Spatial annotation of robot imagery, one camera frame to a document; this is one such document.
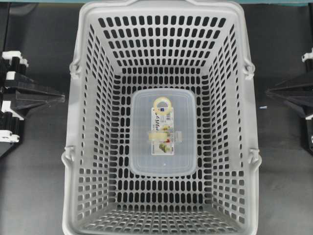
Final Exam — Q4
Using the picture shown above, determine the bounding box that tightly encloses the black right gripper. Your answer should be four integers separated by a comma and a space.
266, 51, 313, 154

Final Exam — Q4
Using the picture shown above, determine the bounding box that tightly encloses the clear plastic food container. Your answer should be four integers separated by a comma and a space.
129, 88, 197, 177

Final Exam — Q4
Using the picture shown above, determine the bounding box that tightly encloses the grey plastic shopping basket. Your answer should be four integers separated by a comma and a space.
62, 0, 262, 235

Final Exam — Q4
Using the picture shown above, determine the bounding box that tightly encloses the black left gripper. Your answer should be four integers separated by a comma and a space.
0, 50, 65, 158

